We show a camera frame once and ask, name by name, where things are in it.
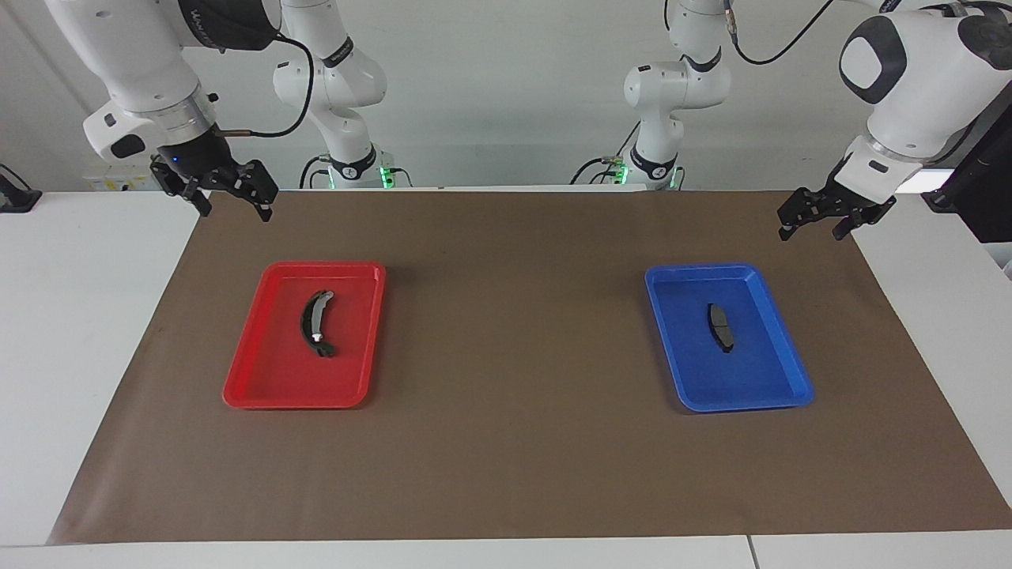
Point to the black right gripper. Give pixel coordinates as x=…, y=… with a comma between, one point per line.
x=202, y=162

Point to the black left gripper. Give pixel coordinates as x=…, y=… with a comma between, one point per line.
x=830, y=201

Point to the curved brake shoe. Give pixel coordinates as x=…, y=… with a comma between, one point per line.
x=309, y=320

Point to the dark brake pad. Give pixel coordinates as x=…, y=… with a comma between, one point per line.
x=720, y=328

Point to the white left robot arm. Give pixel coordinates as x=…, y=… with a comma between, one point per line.
x=909, y=71

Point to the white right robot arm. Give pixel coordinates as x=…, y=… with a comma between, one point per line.
x=134, y=55

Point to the blue plastic tray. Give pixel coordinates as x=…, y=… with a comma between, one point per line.
x=751, y=379

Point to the red plastic tray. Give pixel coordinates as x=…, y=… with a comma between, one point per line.
x=273, y=371

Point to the black equipment stand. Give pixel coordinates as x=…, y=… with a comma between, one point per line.
x=984, y=182

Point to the black clamp device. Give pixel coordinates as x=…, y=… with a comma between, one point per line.
x=16, y=197

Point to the brown table mat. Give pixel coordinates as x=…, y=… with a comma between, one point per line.
x=514, y=442

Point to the white wall socket box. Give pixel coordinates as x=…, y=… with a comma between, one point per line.
x=107, y=180

